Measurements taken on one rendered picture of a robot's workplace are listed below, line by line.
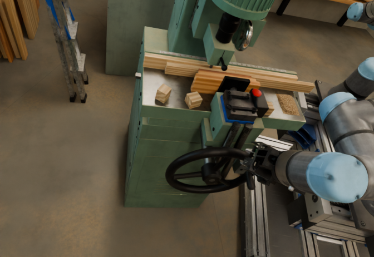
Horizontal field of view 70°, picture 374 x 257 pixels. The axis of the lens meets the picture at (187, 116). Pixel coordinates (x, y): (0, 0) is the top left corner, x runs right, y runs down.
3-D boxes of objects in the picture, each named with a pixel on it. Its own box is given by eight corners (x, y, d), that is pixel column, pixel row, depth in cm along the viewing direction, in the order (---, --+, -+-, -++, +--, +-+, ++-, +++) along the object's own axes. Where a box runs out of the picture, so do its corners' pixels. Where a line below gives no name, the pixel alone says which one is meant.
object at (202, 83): (191, 92, 92) (196, 77, 87) (190, 87, 94) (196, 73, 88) (251, 99, 98) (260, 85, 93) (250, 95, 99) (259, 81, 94)
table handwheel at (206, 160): (171, 201, 95) (158, 163, 72) (169, 152, 108) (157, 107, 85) (252, 192, 95) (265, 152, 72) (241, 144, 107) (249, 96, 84)
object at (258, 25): (232, 43, 106) (245, 16, 97) (229, 33, 111) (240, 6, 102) (254, 47, 109) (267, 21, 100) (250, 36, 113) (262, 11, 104)
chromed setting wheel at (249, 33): (236, 57, 102) (250, 29, 92) (230, 38, 109) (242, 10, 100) (243, 59, 102) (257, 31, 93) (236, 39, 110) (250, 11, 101)
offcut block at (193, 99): (194, 98, 91) (197, 90, 88) (200, 105, 89) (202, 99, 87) (183, 100, 89) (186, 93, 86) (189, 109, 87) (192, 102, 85)
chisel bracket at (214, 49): (206, 68, 89) (214, 48, 82) (201, 41, 97) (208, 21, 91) (226, 71, 91) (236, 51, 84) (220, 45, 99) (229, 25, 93)
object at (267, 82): (164, 73, 95) (166, 65, 92) (164, 69, 96) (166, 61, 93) (309, 93, 110) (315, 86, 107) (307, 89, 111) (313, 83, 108)
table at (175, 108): (137, 141, 82) (139, 130, 77) (139, 72, 100) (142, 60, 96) (306, 153, 97) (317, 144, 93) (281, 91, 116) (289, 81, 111)
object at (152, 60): (142, 67, 94) (144, 55, 90) (142, 63, 95) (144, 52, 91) (291, 87, 109) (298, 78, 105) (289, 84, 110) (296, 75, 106)
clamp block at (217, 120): (211, 141, 85) (221, 124, 79) (206, 108, 94) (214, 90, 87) (253, 144, 89) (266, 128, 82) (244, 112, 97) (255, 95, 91)
